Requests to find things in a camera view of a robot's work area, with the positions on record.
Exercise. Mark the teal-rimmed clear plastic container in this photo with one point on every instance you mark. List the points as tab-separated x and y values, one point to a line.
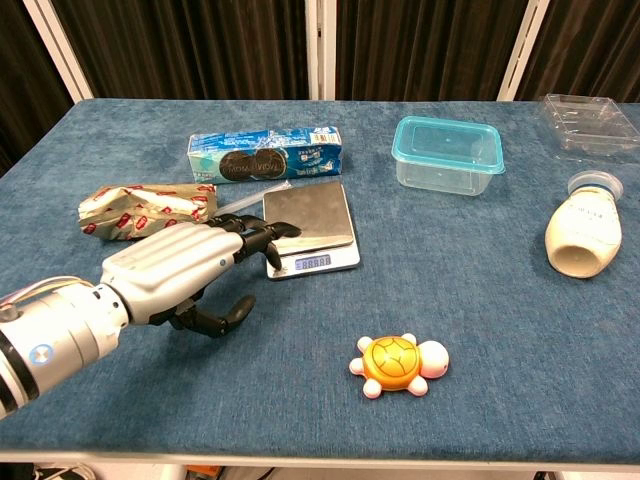
445	155

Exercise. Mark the blue felt table cloth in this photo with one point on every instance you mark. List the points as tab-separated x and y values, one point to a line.
450	300

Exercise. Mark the white frame post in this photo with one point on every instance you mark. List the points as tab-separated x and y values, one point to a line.
61	55
522	50
320	50

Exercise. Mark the orange turtle toy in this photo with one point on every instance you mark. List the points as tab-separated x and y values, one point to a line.
392	362

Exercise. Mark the brown snack packet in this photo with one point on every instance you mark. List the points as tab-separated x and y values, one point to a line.
150	210

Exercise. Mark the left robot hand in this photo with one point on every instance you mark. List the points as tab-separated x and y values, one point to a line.
170	260

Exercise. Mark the black pleated curtain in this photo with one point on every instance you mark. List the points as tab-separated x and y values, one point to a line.
25	75
200	50
425	50
590	50

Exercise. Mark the small white kitchen scale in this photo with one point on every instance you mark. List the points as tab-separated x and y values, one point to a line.
315	215

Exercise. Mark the blue cookie box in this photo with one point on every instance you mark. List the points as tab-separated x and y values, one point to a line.
265	155

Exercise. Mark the cream bottle with clear cap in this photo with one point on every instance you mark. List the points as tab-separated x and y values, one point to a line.
585	230

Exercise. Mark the clear plastic blister tray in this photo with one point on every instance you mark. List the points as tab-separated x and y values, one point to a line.
590	125

